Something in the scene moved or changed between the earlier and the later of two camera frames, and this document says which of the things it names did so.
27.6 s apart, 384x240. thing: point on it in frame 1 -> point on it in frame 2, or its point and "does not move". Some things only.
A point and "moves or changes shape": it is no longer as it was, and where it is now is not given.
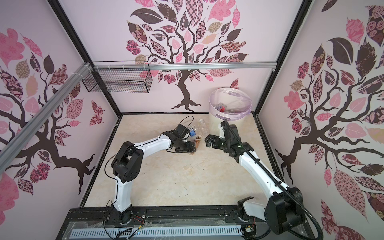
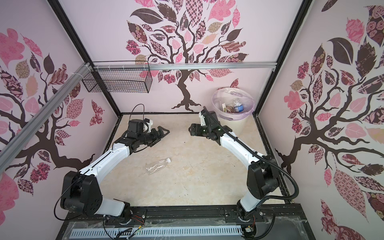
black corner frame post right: x=304 y=7 does not move
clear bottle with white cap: x=204 y=127 moves or changes shape
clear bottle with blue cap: x=192 y=133 moves or changes shape
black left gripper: x=189 y=148 -> x=156 y=136
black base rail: x=132 y=218 does not move
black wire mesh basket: x=120 y=76 does not move
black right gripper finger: x=213 y=140 -> x=192 y=129
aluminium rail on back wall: x=184 y=66 does not move
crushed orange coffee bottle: x=198 y=140 -> x=230 y=109
